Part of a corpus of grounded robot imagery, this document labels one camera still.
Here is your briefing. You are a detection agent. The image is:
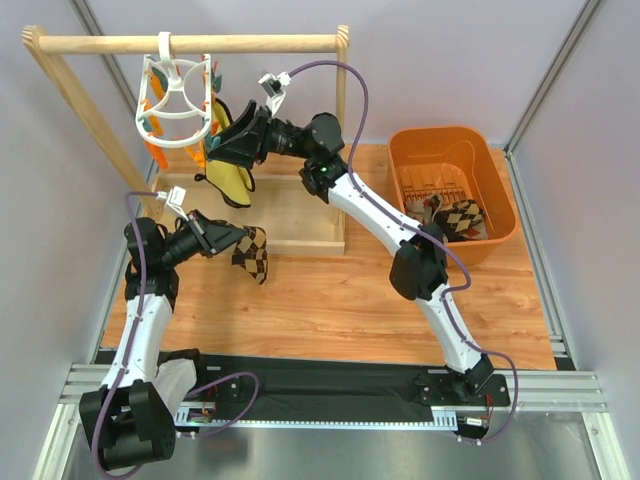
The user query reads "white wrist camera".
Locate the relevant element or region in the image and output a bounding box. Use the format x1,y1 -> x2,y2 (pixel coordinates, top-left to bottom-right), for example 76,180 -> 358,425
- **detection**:
258,71 -> 291,116
156,186 -> 188,219

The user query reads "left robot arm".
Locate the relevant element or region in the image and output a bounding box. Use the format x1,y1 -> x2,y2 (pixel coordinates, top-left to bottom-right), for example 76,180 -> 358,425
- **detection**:
79,210 -> 256,479

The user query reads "grey black long sock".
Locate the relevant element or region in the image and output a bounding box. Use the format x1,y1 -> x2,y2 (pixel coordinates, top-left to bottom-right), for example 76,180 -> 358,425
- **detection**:
194,98 -> 256,209

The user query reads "dark brown argyle sock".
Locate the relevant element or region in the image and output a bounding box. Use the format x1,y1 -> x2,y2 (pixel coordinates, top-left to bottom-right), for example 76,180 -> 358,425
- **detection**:
231,226 -> 269,285

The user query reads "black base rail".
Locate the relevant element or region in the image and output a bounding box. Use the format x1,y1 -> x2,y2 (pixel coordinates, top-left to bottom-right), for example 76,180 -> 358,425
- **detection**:
149,349 -> 511,426

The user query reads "orange plastic basket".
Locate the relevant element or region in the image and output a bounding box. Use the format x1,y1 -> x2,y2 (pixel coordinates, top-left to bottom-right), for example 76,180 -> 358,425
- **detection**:
388,126 -> 518,266

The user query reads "white round clip hanger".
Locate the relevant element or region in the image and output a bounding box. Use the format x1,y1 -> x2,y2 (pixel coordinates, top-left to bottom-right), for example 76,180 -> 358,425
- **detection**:
134,31 -> 215,149

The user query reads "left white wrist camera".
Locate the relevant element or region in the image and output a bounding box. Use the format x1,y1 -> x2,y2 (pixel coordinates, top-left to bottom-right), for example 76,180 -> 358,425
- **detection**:
156,186 -> 188,219

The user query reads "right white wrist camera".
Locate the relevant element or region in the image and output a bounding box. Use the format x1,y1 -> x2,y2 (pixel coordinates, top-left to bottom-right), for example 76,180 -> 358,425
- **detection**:
258,71 -> 291,116

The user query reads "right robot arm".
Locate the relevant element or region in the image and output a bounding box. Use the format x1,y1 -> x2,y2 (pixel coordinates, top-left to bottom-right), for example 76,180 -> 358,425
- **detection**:
208,101 -> 494,395

